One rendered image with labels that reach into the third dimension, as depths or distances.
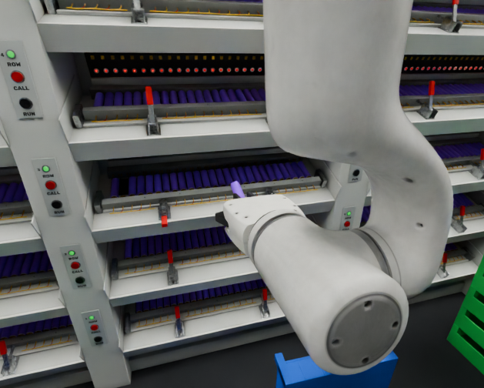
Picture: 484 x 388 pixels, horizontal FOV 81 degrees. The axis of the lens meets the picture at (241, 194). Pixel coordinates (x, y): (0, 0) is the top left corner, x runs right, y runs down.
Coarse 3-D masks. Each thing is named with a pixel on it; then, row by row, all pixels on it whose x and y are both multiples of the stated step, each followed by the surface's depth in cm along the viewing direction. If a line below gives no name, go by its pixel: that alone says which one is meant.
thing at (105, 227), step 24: (96, 168) 73; (312, 168) 86; (96, 192) 67; (312, 192) 78; (336, 192) 75; (96, 216) 66; (120, 216) 66; (144, 216) 67; (192, 216) 68; (96, 240) 65
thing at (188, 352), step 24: (432, 288) 114; (456, 288) 117; (216, 336) 94; (240, 336) 95; (264, 336) 98; (144, 360) 88; (168, 360) 91; (24, 384) 80; (48, 384) 82; (72, 384) 85
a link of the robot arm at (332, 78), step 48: (288, 0) 15; (336, 0) 14; (384, 0) 14; (288, 48) 16; (336, 48) 15; (384, 48) 15; (288, 96) 17; (336, 96) 16; (384, 96) 17; (288, 144) 19; (336, 144) 18; (384, 144) 18; (384, 192) 25; (432, 192) 21; (384, 240) 26; (432, 240) 23
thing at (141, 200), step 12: (288, 180) 77; (300, 180) 78; (312, 180) 78; (168, 192) 70; (180, 192) 70; (192, 192) 70; (204, 192) 71; (216, 192) 72; (228, 192) 73; (252, 192) 75; (288, 192) 76; (108, 204) 66; (120, 204) 67; (132, 204) 68; (144, 204) 68; (192, 204) 70
